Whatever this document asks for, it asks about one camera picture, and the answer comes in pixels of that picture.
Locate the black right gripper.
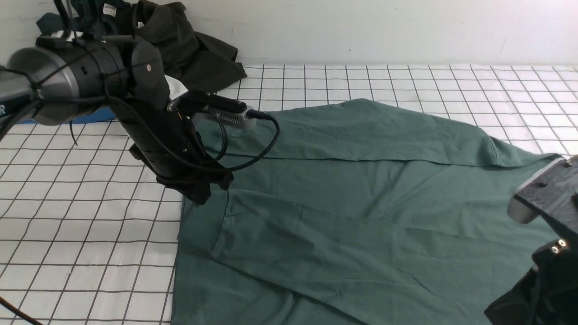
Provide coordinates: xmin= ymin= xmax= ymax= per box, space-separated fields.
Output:
xmin=484 ymin=213 xmax=577 ymax=325

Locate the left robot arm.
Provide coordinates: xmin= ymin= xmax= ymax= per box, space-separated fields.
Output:
xmin=1 ymin=36 xmax=233 ymax=205

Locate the white grid tablecloth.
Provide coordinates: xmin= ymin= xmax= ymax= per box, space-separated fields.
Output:
xmin=1 ymin=65 xmax=577 ymax=325

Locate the dark teal shirt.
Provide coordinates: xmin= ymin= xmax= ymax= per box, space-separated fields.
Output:
xmin=36 ymin=0 xmax=135 ymax=41

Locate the dark olive shirt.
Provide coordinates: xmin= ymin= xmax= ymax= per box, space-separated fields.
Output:
xmin=131 ymin=0 xmax=247 ymax=93

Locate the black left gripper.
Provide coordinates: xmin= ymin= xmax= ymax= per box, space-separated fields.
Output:
xmin=110 ymin=38 xmax=233 ymax=205

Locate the blue shirt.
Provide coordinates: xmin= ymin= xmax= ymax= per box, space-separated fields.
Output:
xmin=1 ymin=107 xmax=115 ymax=125

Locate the white shirt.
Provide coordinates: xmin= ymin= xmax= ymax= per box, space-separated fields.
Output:
xmin=165 ymin=75 xmax=188 ymax=100

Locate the green long sleeve shirt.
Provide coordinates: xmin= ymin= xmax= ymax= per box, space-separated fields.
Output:
xmin=171 ymin=99 xmax=559 ymax=325

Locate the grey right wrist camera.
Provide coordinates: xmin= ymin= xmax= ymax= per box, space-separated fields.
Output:
xmin=507 ymin=156 xmax=578 ymax=224

